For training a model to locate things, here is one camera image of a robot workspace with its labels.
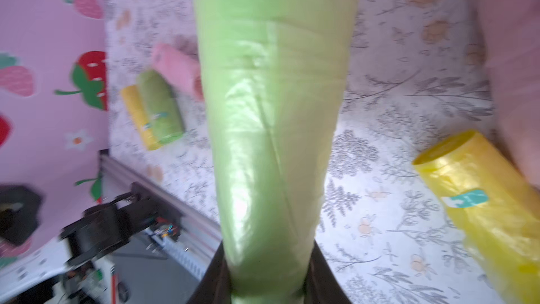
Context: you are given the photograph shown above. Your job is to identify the pink roll far left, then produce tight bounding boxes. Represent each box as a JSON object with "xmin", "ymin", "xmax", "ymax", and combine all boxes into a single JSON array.
[{"xmin": 151, "ymin": 44, "xmax": 204, "ymax": 101}]

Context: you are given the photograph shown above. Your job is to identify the green roll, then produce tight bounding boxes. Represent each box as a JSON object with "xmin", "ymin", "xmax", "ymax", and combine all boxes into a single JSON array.
[
  {"xmin": 194, "ymin": 0, "xmax": 357, "ymax": 303},
  {"xmin": 136, "ymin": 70, "xmax": 185, "ymax": 144}
]

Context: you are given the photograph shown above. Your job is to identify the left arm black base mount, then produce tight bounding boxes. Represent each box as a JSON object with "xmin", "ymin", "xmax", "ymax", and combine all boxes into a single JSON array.
[{"xmin": 59, "ymin": 182, "xmax": 182, "ymax": 267}]

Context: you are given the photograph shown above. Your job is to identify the pink roll middle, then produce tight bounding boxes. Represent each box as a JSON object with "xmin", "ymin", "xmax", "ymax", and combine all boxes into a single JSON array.
[{"xmin": 478, "ymin": 0, "xmax": 539, "ymax": 185}]

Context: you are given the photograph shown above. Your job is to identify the aluminium front rail frame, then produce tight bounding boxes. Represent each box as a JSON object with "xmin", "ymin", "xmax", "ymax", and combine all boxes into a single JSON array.
[{"xmin": 98, "ymin": 150, "xmax": 222, "ymax": 280}]

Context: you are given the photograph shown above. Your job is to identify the yellow roll with teal label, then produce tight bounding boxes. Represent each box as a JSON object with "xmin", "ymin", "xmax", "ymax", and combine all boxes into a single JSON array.
[{"xmin": 413, "ymin": 129, "xmax": 539, "ymax": 303}]

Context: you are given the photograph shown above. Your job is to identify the pink roll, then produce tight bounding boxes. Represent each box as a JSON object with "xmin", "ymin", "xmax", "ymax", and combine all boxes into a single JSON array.
[
  {"xmin": 151, "ymin": 44, "xmax": 204, "ymax": 101},
  {"xmin": 478, "ymin": 0, "xmax": 539, "ymax": 185}
]

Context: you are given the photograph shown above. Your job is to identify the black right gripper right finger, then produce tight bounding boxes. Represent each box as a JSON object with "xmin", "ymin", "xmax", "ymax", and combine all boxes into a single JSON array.
[{"xmin": 303, "ymin": 242, "xmax": 352, "ymax": 304}]

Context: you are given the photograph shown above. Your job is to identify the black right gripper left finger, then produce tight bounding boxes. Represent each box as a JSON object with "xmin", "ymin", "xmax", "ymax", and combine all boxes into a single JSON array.
[{"xmin": 187, "ymin": 243, "xmax": 231, "ymax": 304}]

